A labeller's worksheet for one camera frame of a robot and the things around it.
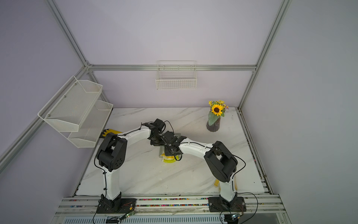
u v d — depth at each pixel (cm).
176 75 95
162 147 93
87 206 75
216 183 80
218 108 86
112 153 53
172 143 70
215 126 101
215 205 73
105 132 101
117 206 65
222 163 48
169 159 86
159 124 81
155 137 77
